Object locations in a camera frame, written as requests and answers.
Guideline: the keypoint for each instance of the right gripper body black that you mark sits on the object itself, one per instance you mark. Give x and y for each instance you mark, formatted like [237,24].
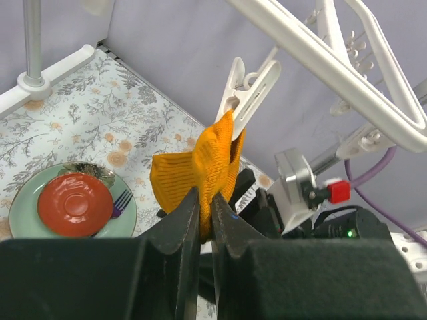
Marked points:
[261,214]

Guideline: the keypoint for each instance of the purple fork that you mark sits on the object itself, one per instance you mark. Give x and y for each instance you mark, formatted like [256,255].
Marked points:
[123,219]

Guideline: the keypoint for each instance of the white clip hanger rack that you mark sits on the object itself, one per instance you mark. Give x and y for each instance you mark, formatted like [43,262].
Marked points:
[401,119]

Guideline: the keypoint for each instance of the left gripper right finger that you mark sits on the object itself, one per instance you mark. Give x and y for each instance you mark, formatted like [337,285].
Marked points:
[260,278]

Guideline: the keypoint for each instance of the orange saucer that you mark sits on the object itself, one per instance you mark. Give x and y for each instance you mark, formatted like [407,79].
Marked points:
[75,205]

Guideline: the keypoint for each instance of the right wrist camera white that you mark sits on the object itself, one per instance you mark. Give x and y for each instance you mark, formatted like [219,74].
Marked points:
[296,194]

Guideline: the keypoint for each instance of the light green plate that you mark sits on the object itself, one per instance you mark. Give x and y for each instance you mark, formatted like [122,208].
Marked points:
[24,221]

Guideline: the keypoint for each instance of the white clip on yellow sock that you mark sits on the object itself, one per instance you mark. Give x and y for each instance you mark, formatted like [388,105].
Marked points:
[244,92]

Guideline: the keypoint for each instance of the metal drying stand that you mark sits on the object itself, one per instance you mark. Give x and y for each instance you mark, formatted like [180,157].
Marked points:
[35,84]

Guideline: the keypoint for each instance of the floral tablecloth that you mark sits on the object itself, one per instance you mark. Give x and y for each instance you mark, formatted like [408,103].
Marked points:
[101,114]

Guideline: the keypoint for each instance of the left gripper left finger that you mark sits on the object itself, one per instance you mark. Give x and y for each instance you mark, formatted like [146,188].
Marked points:
[152,276]

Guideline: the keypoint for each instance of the yellow sock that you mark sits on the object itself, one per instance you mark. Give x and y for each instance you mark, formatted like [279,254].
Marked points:
[212,167]

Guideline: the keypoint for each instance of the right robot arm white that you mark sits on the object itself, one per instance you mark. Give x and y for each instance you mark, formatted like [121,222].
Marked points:
[408,245]

